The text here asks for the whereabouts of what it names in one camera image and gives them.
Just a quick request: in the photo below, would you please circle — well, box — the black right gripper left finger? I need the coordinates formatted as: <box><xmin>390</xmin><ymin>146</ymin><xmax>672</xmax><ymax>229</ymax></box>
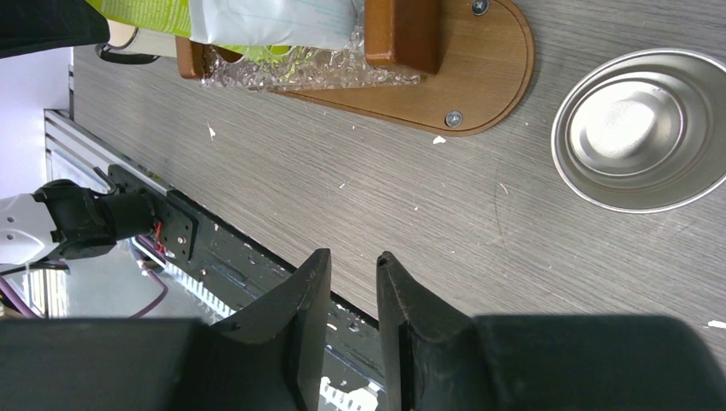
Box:
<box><xmin>1</xmin><ymin>249</ymin><xmax>331</xmax><ymax>410</ymax></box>

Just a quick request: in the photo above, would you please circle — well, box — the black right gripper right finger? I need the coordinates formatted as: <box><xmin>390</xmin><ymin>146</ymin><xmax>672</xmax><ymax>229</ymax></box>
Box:
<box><xmin>376</xmin><ymin>252</ymin><xmax>725</xmax><ymax>410</ymax></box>

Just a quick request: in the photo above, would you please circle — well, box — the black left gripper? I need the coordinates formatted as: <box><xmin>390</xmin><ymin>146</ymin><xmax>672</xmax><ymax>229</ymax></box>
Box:
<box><xmin>1</xmin><ymin>0</ymin><xmax>110</xmax><ymax>58</ymax></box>

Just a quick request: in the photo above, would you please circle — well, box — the lime green toothpaste tube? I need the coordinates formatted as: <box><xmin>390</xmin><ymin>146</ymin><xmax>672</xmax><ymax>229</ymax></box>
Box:
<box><xmin>85</xmin><ymin>0</ymin><xmax>293</xmax><ymax>57</ymax></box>

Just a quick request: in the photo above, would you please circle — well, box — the grey toothpaste tube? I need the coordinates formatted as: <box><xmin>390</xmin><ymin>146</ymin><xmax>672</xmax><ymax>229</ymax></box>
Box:
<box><xmin>188</xmin><ymin>0</ymin><xmax>358</xmax><ymax>51</ymax></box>

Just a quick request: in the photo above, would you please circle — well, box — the shiny metal cup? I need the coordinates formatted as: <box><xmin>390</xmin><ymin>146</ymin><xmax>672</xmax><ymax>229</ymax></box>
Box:
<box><xmin>550</xmin><ymin>48</ymin><xmax>725</xmax><ymax>214</ymax></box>

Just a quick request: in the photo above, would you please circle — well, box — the brown oval wooden tray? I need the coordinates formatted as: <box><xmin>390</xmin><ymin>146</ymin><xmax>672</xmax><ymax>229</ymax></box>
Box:
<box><xmin>288</xmin><ymin>1</ymin><xmax>535</xmax><ymax>136</ymax></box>

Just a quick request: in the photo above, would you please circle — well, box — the white enamel mug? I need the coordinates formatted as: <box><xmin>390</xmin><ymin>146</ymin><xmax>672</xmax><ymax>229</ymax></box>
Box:
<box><xmin>95</xmin><ymin>20</ymin><xmax>177</xmax><ymax>65</ymax></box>

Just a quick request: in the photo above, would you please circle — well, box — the clear acrylic wooden rack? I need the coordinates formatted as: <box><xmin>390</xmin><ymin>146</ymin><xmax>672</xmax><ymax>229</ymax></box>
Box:
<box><xmin>176</xmin><ymin>1</ymin><xmax>427</xmax><ymax>92</ymax></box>

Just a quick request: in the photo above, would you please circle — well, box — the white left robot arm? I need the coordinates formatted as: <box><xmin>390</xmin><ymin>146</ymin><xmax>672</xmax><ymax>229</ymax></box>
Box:
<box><xmin>1</xmin><ymin>1</ymin><xmax>155</xmax><ymax>265</ymax></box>

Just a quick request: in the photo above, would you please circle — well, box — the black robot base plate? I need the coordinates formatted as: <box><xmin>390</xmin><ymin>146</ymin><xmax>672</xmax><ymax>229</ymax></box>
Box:
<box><xmin>106</xmin><ymin>164</ymin><xmax>387</xmax><ymax>411</ymax></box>

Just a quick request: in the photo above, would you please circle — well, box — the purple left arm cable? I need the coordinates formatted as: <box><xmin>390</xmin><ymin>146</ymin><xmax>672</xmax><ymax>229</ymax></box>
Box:
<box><xmin>0</xmin><ymin>235</ymin><xmax>170</xmax><ymax>320</ymax></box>

